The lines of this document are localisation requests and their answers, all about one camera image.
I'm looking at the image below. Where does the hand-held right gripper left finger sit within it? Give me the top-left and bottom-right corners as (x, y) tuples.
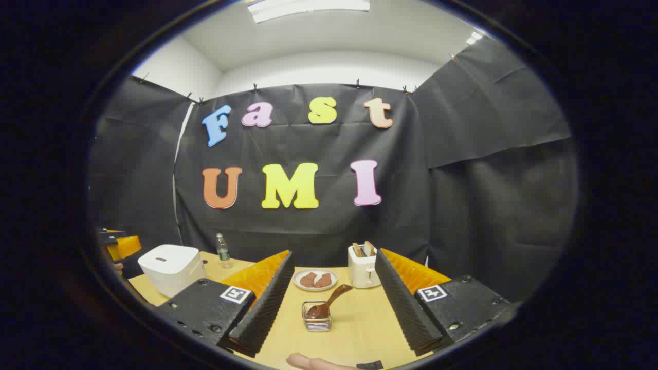
(154, 250), (295, 359)

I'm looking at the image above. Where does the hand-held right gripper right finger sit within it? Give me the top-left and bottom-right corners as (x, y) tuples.
(374, 248), (515, 357)

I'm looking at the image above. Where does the white rice cooker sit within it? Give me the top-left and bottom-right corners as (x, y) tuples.
(138, 245), (206, 298)

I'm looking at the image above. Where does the metal wire chopstick holder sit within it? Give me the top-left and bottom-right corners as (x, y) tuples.
(302, 301), (332, 332)

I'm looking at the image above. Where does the brown wooden spoon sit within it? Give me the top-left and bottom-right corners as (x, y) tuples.
(307, 284), (354, 319)

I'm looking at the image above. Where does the white round plate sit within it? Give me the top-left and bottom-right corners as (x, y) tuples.
(293, 269), (338, 292)

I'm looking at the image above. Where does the white toaster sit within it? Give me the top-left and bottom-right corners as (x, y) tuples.
(348, 244), (382, 289)

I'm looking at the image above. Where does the clear plastic water bottle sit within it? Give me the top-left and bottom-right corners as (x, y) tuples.
(216, 233), (233, 269)

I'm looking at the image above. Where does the long ceiling light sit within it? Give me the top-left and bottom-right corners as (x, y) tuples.
(247, 0), (371, 24)

